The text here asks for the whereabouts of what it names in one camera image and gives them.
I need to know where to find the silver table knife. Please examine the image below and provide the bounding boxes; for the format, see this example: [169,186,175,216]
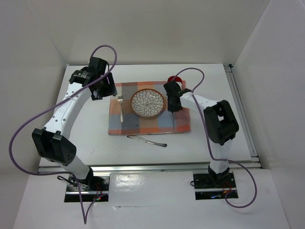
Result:
[127,135,167,147]

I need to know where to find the orange checked cloth placemat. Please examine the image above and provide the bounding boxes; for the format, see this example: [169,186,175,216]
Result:
[108,81,191,135]

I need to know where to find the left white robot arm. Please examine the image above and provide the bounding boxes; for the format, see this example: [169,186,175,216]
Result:
[32,57,117,190]

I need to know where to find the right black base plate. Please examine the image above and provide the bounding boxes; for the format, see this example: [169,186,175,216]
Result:
[190,173,236,189]

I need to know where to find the aluminium frame rail front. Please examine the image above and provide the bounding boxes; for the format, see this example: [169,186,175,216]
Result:
[38,157,262,173]

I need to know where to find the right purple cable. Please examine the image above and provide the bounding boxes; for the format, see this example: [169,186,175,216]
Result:
[173,68,257,208]

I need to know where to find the silver spoon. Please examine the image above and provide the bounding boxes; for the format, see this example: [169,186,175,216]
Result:
[172,112,176,132]

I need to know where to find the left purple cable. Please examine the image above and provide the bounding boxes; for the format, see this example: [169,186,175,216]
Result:
[9,44,118,225]

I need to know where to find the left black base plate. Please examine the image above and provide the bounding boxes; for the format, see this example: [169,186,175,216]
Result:
[66,175,110,193]

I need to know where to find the aluminium frame rail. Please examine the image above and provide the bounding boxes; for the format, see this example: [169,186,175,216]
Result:
[38,157,262,173]
[223,64,260,162]

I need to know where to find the silver fork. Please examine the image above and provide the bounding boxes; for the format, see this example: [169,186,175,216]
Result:
[118,94,124,123]

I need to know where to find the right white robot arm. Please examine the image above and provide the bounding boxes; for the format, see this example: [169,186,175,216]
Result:
[163,81,239,187]

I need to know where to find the floral patterned ceramic plate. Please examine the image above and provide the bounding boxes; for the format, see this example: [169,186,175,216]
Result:
[130,88,165,118]

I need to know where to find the red mug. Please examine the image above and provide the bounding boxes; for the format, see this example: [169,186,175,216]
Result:
[167,76,183,83]

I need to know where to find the aluminium frame rail right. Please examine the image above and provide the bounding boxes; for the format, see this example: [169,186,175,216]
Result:
[223,64,260,162]

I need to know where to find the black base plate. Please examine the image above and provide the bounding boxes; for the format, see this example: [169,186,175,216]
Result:
[190,173,236,189]
[66,175,110,193]

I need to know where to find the purple cable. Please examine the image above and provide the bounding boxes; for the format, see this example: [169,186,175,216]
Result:
[9,44,118,225]
[173,68,257,208]

